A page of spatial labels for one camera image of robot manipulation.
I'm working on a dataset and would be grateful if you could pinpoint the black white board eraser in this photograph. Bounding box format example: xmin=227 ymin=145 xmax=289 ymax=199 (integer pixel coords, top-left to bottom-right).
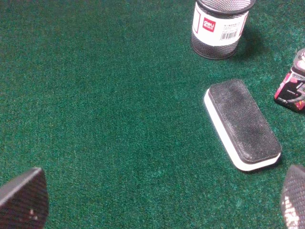
xmin=203 ymin=79 xmax=282 ymax=172

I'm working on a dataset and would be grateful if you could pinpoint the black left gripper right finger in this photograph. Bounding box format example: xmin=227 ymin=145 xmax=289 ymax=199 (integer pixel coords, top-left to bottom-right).
xmin=280 ymin=165 xmax=305 ymax=229

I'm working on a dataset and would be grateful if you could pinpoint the red black gum bottle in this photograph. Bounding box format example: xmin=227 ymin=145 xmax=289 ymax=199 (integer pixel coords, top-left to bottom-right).
xmin=274 ymin=49 xmax=305 ymax=113

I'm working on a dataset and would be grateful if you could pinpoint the black mesh pen holder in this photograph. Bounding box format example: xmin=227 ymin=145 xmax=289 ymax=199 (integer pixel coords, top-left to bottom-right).
xmin=191 ymin=0 xmax=255 ymax=60

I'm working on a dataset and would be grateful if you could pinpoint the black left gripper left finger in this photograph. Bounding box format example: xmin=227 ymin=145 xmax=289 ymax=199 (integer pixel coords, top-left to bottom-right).
xmin=0 ymin=167 xmax=49 ymax=229

